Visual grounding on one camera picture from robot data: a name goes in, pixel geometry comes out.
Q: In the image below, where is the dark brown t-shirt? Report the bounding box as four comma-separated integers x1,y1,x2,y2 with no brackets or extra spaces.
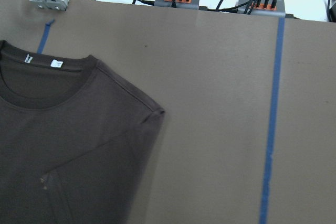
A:
1,41,164,223

